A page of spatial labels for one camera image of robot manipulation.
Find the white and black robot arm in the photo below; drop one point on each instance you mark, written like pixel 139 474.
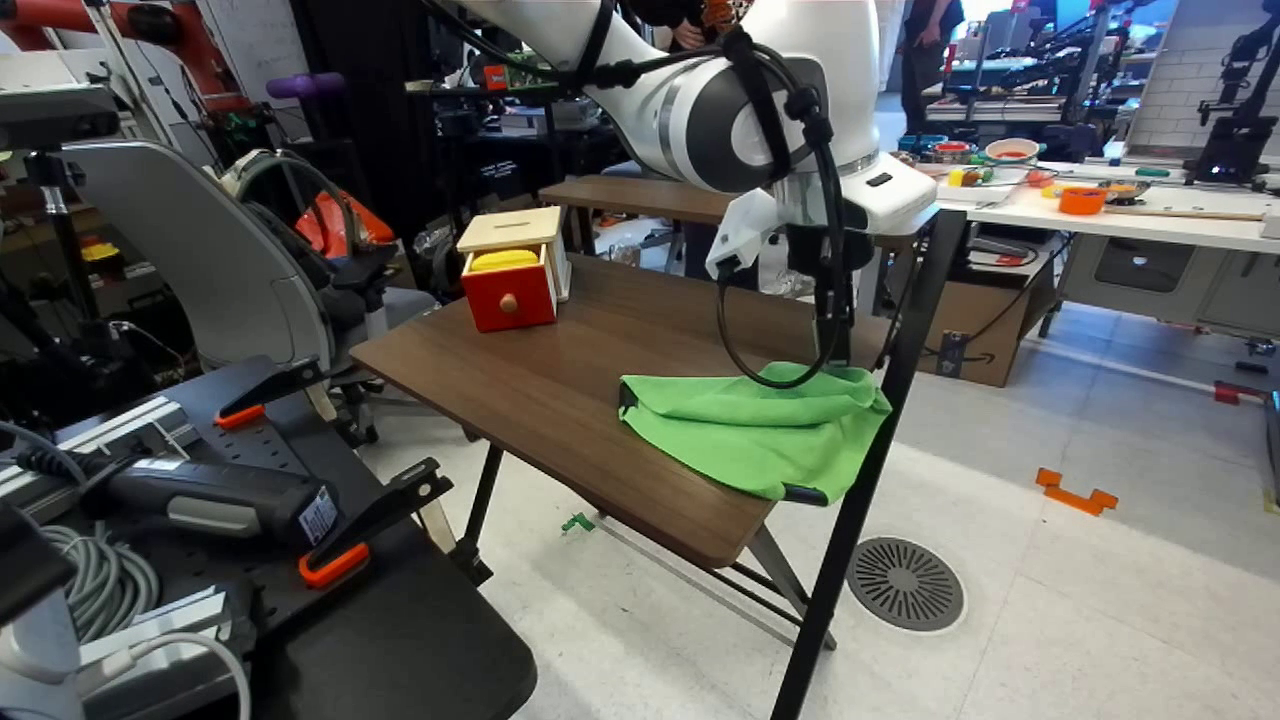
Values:
pixel 693 114

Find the person in dark clothes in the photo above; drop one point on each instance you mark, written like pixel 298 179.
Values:
pixel 929 54

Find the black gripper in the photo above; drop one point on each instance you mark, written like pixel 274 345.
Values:
pixel 825 250

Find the wooden drawer with red front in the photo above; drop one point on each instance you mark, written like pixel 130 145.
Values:
pixel 510 307

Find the dark brown folding table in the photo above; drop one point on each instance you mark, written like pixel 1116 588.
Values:
pixel 535 384

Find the green cloth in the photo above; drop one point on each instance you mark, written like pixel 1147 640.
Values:
pixel 760 435

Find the grey moulded plastic shell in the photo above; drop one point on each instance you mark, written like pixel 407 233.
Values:
pixel 203 253

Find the white table with toys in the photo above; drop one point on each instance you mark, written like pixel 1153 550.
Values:
pixel 1173 220

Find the cardboard box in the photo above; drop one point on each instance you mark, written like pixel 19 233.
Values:
pixel 989 328

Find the orange floor marker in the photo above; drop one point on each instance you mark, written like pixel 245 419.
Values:
pixel 1078 492

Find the round floor drain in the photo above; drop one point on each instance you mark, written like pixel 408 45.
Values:
pixel 906 587

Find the orange bowl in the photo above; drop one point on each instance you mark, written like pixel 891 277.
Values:
pixel 1083 201

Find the orange and black bag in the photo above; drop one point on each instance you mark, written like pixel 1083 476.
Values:
pixel 342 220

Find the black slanted metal pole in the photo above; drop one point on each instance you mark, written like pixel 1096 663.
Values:
pixel 866 454

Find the black handheld tool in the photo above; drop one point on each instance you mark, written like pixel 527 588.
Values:
pixel 226 503

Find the black robot mount platform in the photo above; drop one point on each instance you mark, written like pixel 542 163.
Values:
pixel 402 655

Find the wooden box with slot lid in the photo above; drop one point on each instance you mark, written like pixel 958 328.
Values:
pixel 515 226

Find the black equipment stand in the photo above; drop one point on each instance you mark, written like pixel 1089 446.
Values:
pixel 1234 107

